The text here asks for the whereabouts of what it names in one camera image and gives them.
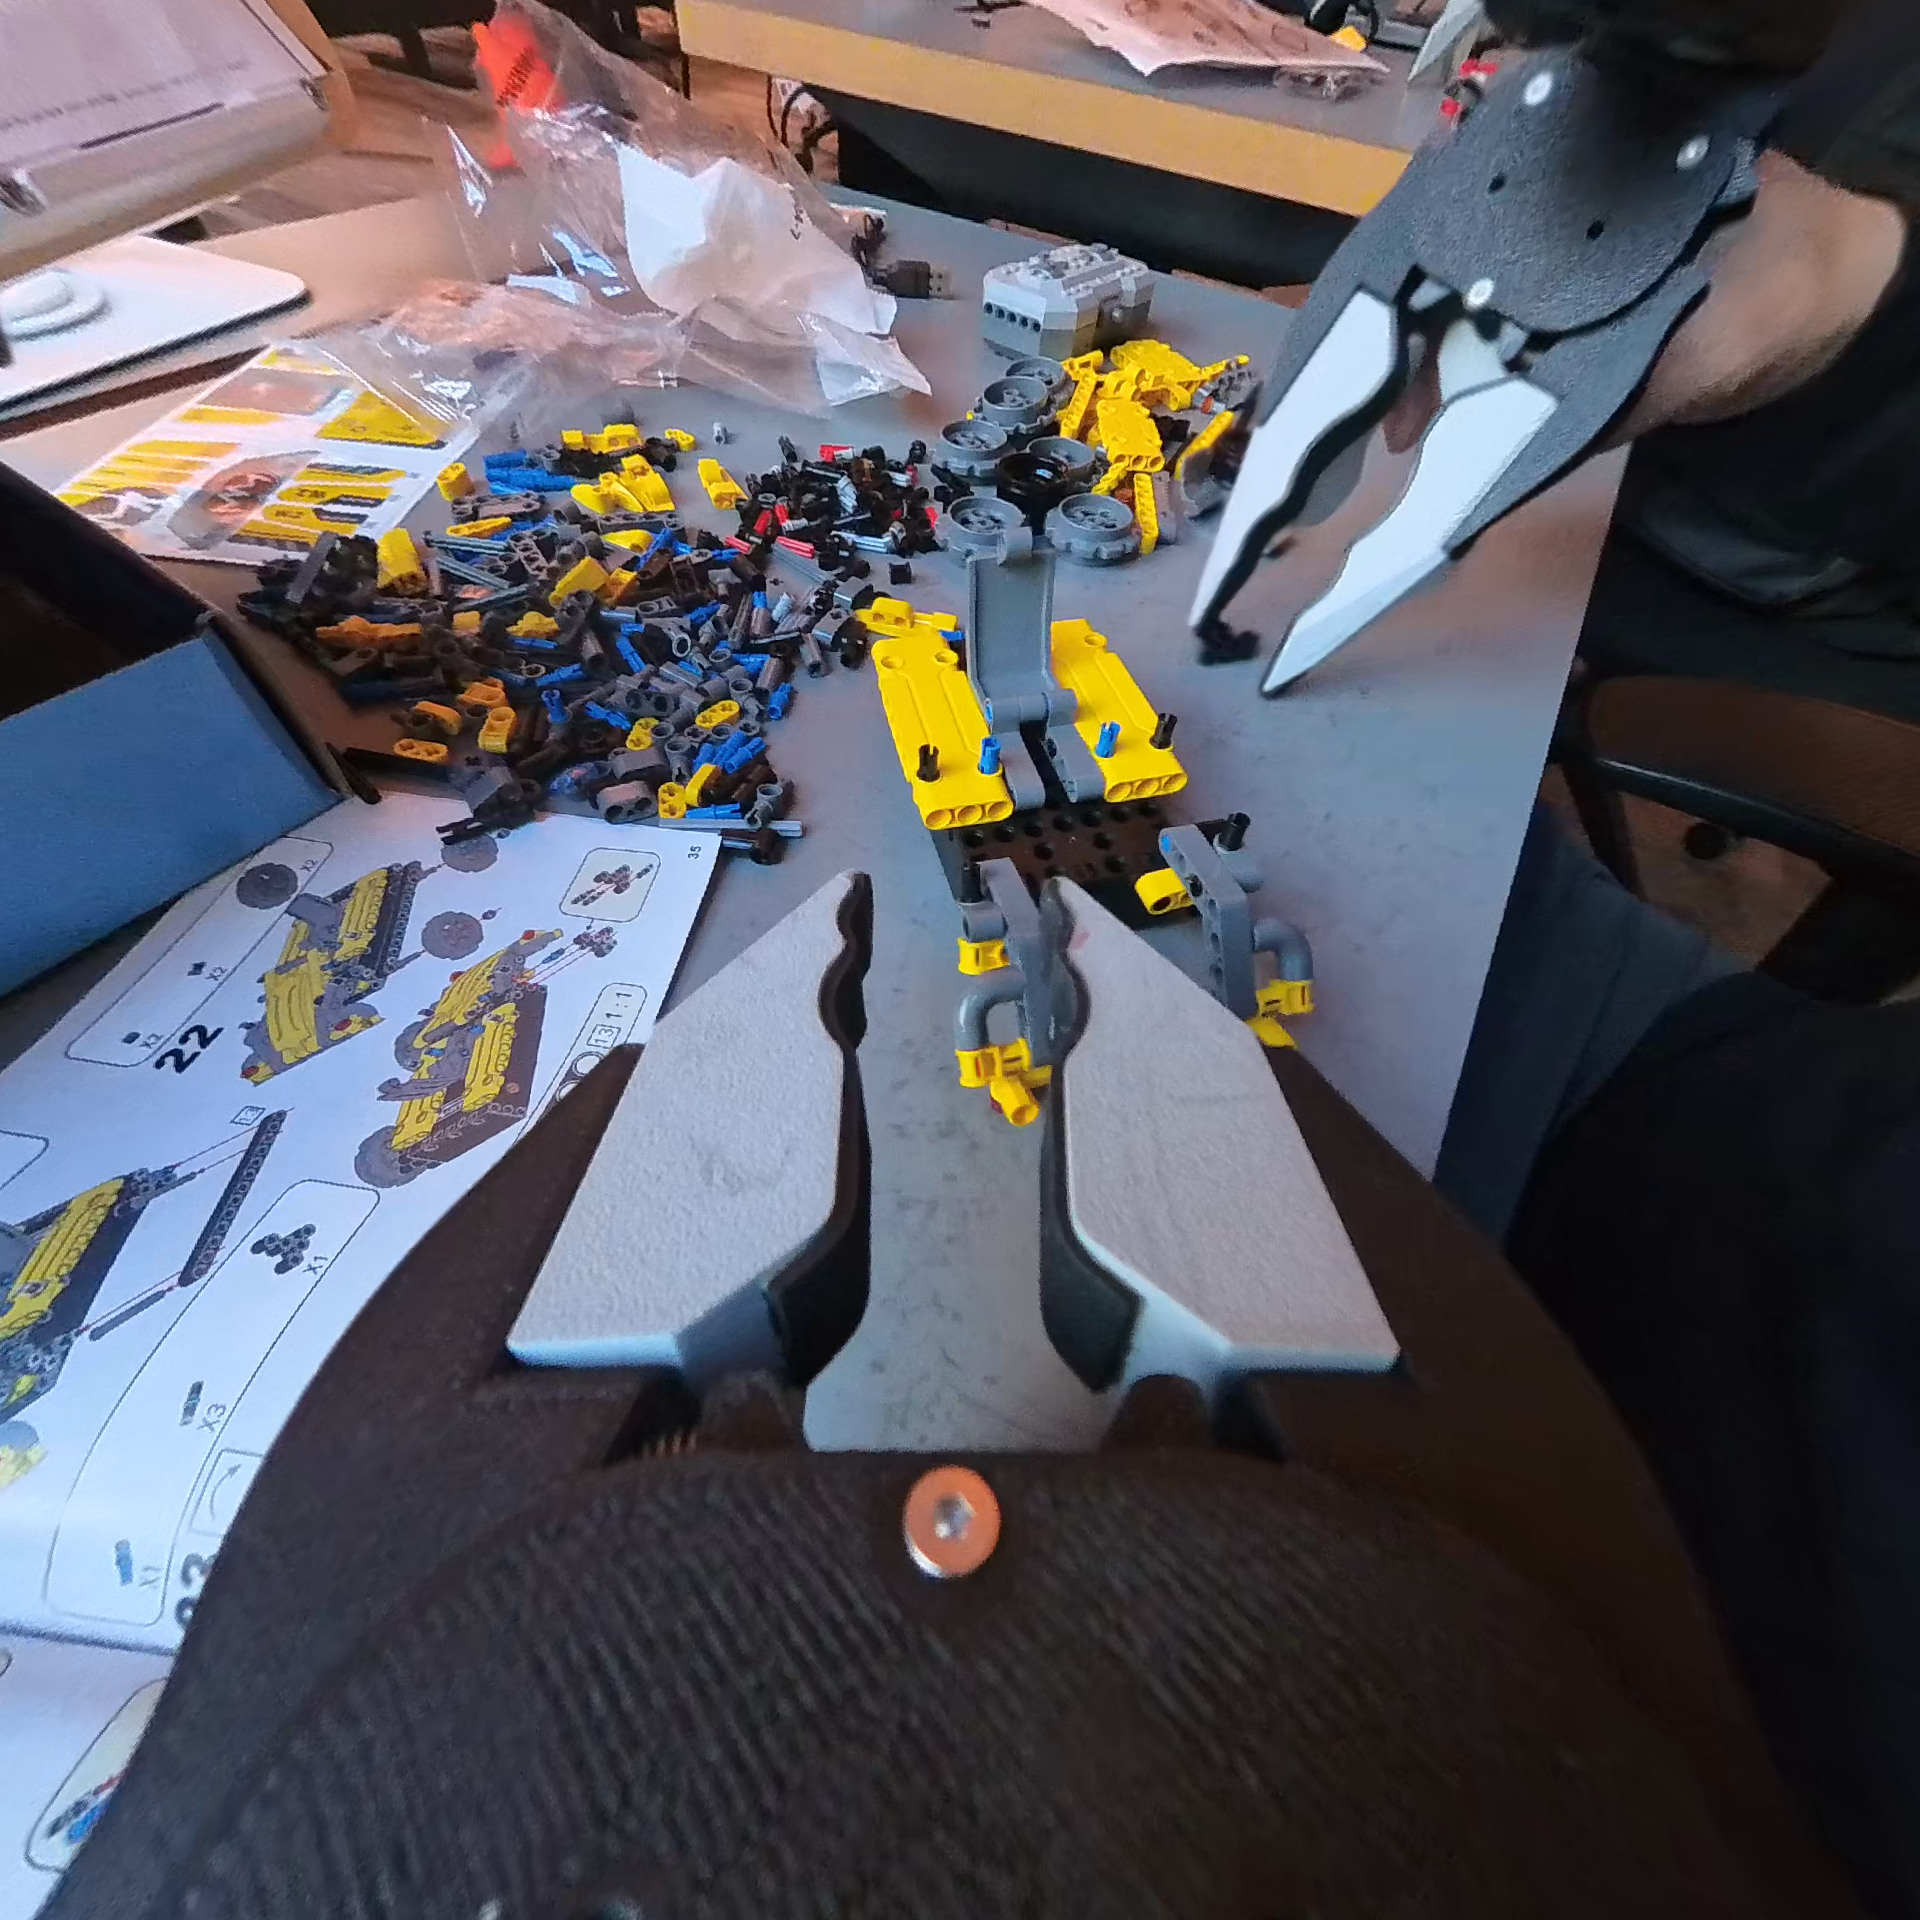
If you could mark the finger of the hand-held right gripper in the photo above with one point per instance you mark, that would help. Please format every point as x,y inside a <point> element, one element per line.
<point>1319,390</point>
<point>1470,451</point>

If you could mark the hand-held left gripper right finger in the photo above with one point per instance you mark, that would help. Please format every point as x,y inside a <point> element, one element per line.
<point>1215,1200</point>

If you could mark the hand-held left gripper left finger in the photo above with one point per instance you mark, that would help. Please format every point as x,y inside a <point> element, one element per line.
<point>704,1185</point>

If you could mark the black triple connector piece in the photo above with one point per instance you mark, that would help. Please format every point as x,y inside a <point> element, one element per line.
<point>1229,646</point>

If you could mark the yellow black toy vehicle model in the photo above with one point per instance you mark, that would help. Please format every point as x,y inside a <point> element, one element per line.
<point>915,735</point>

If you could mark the person's right forearm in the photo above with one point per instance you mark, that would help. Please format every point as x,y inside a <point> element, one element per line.
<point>1875,90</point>

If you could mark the grey work desk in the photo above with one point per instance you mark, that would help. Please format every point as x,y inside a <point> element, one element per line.
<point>1349,839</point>

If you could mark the wood edged desk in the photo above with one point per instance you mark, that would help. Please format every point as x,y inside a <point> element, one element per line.
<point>1051,90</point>

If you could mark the person's right hand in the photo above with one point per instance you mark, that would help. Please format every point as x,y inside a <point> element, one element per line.
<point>1815,301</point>

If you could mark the heap of yellow toy beams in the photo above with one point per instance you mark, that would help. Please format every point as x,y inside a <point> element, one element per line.
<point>1132,421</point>

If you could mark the unused grey black gripper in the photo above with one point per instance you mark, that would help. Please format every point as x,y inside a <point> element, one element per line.
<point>1444,37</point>

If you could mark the grey toy battery block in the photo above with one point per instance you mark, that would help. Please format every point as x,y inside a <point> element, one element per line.
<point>1060,294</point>

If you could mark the black toy wheel rim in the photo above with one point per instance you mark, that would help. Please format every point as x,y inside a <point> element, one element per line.
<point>1036,477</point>

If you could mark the group of grey toy wheels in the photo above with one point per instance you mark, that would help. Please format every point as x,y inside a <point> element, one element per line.
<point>984,523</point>

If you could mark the printed paper sheet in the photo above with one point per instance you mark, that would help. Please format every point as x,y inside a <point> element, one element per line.
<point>1200,37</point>

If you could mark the building instruction booklet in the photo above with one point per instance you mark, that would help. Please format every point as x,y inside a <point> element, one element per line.
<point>301,1141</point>

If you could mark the pile of black red pins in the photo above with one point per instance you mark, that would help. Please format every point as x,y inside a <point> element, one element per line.
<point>832,503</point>

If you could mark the pile of mixed small pieces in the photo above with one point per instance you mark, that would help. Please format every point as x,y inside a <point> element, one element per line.
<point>570,662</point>

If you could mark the blue cardboard box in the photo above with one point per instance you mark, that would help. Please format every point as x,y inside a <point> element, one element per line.
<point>135,781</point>

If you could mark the clear crumpled plastic bag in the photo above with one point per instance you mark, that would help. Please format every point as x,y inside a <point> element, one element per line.
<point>494,301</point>

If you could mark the yellow black sticker sheet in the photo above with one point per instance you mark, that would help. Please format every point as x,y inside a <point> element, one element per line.
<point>271,465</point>

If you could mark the orange red plastic item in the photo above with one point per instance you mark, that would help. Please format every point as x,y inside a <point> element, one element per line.
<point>517,59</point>

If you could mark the white display stand base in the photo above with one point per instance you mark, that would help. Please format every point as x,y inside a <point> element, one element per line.
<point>135,315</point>

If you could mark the printed instruction display board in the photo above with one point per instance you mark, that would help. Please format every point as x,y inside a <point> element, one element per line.
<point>149,105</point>

